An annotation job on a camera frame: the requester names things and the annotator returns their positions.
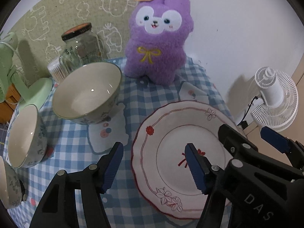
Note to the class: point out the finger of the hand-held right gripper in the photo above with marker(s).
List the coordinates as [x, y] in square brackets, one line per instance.
[275, 140]
[237, 142]

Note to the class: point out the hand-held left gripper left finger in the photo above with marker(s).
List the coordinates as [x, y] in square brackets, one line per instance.
[111, 166]

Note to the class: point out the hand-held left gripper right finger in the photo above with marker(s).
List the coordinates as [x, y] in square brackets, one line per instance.
[194, 168]

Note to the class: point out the white red-rimmed plate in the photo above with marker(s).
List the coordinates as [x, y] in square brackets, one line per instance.
[166, 147]

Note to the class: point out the floral ceramic bowl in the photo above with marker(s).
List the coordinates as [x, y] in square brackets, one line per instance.
[9, 185]
[87, 92]
[23, 135]

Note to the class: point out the blue checkered tablecloth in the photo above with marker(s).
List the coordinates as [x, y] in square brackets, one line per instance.
[71, 159]

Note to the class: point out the white standing fan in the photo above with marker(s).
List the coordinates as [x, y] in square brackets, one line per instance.
[273, 92]

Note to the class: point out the green desk fan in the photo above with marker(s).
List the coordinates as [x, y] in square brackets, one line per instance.
[35, 90]

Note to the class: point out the cotton swab container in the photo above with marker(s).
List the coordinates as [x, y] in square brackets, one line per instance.
[57, 72]

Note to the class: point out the glass jar with dark lid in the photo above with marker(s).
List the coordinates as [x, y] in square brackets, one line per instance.
[80, 49]

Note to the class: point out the purple plush toy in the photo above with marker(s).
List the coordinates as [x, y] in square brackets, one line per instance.
[156, 52]

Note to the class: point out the green printed mat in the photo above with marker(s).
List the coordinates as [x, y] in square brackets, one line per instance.
[71, 9]

